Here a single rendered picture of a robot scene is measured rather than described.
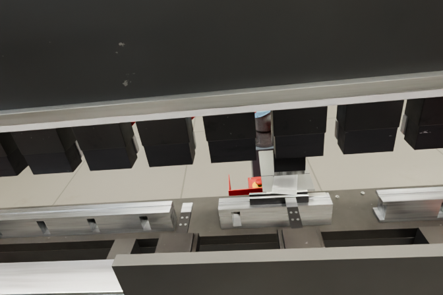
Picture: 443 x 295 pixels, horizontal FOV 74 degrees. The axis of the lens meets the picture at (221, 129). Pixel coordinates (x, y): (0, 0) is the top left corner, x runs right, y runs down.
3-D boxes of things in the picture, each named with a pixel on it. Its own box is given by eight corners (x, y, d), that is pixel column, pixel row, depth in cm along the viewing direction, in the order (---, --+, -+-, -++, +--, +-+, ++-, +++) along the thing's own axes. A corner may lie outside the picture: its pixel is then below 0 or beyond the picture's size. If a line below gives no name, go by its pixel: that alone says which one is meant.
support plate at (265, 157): (300, 150, 125) (300, 148, 124) (314, 191, 102) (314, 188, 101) (258, 153, 127) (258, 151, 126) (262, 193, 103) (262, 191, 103)
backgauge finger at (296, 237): (308, 201, 99) (308, 189, 96) (329, 270, 76) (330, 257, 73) (272, 202, 100) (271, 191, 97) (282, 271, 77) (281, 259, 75)
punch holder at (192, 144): (197, 149, 99) (189, 105, 92) (194, 164, 92) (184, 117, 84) (154, 153, 101) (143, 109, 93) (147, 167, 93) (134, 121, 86)
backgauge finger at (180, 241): (206, 206, 102) (203, 195, 100) (196, 274, 79) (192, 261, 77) (172, 207, 103) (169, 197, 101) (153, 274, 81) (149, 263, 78)
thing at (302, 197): (306, 196, 103) (306, 189, 101) (308, 202, 100) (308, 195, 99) (250, 199, 105) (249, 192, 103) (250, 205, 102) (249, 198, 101)
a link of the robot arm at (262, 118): (254, 122, 178) (253, 101, 171) (277, 121, 175) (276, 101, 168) (252, 132, 167) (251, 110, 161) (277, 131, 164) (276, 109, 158)
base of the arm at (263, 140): (251, 135, 183) (250, 122, 178) (275, 133, 182) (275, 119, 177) (253, 149, 170) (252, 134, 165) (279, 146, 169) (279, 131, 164)
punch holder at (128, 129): (140, 153, 101) (128, 110, 94) (132, 168, 94) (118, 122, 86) (99, 157, 103) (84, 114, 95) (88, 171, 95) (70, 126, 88)
